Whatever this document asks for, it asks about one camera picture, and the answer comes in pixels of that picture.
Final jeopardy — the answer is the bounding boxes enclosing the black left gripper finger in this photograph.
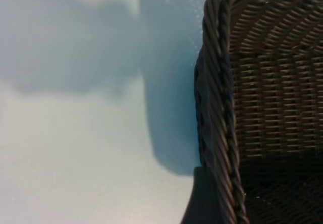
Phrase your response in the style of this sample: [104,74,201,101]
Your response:
[180,166,227,224]

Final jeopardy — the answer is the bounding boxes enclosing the dark brown woven basket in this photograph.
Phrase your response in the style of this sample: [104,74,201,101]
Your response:
[193,0,323,224]

